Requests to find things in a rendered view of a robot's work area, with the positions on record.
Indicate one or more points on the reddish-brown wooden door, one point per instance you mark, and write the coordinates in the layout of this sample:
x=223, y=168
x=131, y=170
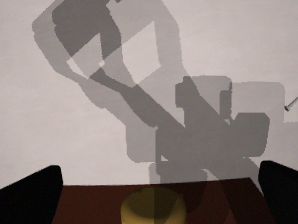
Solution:
x=229, y=201

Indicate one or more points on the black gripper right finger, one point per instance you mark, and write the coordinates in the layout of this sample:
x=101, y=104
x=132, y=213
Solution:
x=279, y=185

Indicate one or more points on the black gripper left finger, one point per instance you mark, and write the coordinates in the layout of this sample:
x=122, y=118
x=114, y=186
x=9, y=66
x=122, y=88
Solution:
x=33, y=199

